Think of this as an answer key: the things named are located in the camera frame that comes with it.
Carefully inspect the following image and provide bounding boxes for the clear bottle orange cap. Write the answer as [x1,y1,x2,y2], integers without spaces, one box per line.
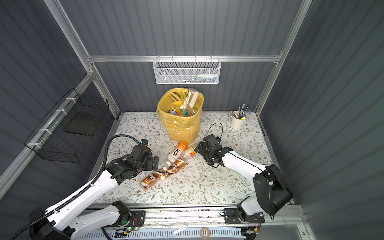
[180,147,196,162]

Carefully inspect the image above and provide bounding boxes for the orange white label bottle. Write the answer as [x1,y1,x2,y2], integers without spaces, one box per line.
[165,141,188,167]

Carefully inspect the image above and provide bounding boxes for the brown Nescafe bottle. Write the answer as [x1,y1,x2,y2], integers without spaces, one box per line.
[161,158,186,180]
[140,170,164,191]

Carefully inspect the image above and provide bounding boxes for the crane label clear bottle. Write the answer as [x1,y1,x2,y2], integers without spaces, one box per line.
[181,89,200,117]

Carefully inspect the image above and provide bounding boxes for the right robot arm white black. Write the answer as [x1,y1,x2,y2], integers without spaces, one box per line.
[195,135,294,223]

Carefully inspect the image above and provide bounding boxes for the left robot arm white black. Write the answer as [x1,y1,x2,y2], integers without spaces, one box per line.
[11,136,159,240]

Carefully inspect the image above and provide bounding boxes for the yellow ribbed waste bin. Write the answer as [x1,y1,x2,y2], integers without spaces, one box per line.
[156,87,205,145]

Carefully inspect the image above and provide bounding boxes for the yellow plastic bin liner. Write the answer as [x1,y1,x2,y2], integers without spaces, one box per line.
[155,87,205,136]

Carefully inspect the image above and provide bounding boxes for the white pen cup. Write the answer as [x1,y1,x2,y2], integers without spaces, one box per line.
[231,112,246,130]

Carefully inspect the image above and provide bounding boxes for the floral table mat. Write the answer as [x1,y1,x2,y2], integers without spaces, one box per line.
[97,112,272,205]

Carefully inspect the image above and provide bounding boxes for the pens in cup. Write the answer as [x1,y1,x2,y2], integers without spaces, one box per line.
[232,104,249,120]

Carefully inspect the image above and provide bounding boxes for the tape roll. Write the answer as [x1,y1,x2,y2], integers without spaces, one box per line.
[200,227,211,240]

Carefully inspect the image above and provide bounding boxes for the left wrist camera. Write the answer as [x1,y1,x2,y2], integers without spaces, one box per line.
[141,139,149,146]

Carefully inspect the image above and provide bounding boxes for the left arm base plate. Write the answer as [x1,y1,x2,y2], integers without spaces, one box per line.
[117,211,146,228]

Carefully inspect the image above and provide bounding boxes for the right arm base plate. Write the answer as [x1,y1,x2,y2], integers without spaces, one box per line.
[220,208,265,225]

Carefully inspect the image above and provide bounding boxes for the black wire mesh basket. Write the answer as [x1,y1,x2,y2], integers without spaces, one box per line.
[24,90,110,164]

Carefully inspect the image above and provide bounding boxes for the white wire mesh basket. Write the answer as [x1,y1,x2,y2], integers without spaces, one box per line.
[153,58,222,85]

